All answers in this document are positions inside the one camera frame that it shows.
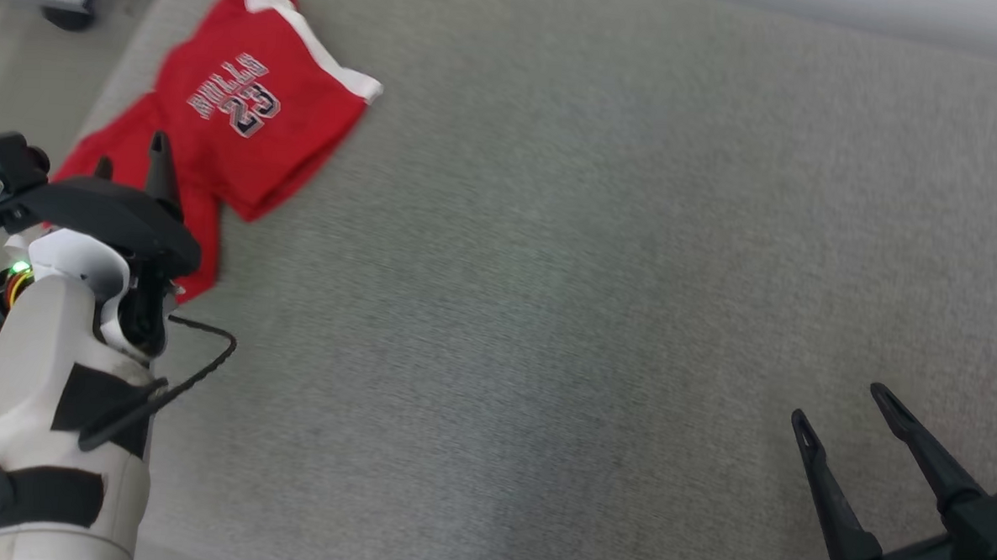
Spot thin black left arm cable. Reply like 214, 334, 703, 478
79, 311, 240, 459

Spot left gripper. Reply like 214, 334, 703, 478
0, 124, 208, 362

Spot grey fabric sofa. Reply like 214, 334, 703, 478
32, 0, 997, 560

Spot red shorts with number print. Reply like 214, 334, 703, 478
44, 0, 388, 314

